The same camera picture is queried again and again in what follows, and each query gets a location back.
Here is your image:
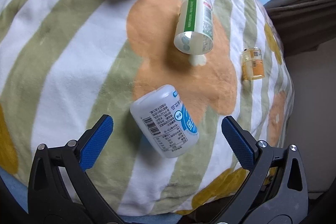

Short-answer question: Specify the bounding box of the white blue label cup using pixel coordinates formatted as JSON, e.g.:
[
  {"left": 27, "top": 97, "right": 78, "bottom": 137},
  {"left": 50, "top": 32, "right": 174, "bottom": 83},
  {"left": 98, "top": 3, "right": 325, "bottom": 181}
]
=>
[{"left": 130, "top": 84, "right": 199, "bottom": 158}]

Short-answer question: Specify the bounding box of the orange label clear cup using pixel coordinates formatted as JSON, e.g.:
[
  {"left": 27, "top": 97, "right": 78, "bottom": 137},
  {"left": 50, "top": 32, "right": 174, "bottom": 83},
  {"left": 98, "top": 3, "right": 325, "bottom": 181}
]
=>
[{"left": 241, "top": 47, "right": 264, "bottom": 81}]

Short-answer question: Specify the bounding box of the green label clear cup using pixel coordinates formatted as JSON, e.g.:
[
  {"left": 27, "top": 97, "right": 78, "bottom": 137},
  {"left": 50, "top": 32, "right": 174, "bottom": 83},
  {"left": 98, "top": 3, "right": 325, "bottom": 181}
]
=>
[{"left": 174, "top": 0, "right": 214, "bottom": 55}]

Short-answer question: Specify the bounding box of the brown right curtain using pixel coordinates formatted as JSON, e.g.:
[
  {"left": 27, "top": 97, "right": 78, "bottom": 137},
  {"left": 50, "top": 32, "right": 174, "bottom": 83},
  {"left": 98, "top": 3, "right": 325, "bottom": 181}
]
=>
[{"left": 265, "top": 0, "right": 335, "bottom": 57}]

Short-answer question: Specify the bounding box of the floral striped fleece blanket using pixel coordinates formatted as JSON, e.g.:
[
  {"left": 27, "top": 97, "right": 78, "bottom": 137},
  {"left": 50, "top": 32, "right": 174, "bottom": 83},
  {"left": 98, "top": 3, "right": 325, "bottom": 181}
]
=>
[{"left": 1, "top": 0, "right": 293, "bottom": 217}]

